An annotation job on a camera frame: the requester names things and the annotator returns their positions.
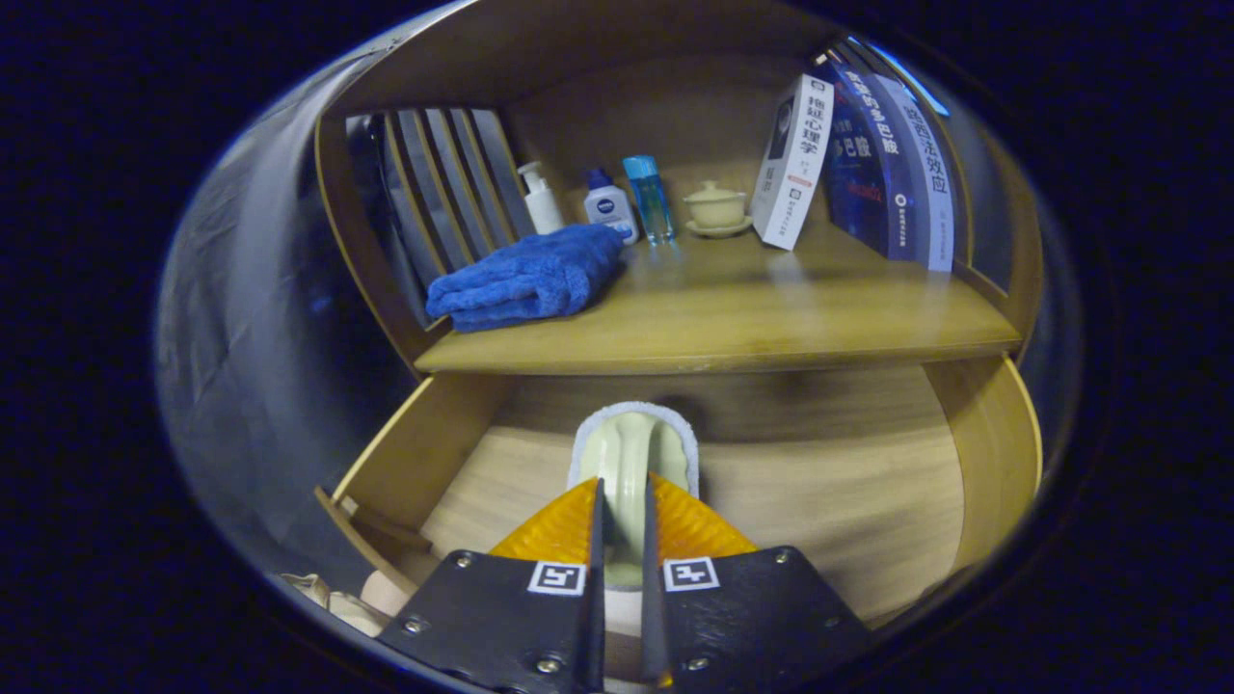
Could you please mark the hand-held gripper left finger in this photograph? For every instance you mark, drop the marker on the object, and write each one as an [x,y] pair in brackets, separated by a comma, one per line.
[597,617]

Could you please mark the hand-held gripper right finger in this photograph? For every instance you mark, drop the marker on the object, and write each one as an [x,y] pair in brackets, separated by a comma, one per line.
[649,627]

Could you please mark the cream scrub brush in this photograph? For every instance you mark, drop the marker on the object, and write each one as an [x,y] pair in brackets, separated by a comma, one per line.
[627,453]

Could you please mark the wooden drawer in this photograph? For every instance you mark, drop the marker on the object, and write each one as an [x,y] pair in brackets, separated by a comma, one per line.
[819,492]

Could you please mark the wooden countertop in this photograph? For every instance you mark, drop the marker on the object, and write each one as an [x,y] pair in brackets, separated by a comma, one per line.
[752,308]

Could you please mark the blue folded towel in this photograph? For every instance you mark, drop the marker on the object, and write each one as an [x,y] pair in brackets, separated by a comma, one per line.
[530,280]

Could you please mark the white bottle with blue cap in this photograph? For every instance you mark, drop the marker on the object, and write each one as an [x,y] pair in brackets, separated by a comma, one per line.
[609,207]

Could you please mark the white pump bottle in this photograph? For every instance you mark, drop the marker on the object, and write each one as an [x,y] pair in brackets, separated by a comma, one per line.
[542,207]

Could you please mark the clear blue bottle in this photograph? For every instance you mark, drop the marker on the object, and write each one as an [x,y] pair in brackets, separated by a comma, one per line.
[649,198]

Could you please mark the cream lidded teacup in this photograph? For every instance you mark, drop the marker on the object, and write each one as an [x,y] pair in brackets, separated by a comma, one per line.
[716,207]

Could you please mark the black backdrop cloth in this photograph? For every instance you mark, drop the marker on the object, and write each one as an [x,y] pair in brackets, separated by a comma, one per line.
[251,318]

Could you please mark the white book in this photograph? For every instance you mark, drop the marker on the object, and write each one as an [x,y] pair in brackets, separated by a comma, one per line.
[792,164]

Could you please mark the dark blue book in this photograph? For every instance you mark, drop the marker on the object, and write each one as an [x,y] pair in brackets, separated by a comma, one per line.
[868,164]

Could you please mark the pale lavender book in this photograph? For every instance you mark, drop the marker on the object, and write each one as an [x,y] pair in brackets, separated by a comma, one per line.
[935,193]

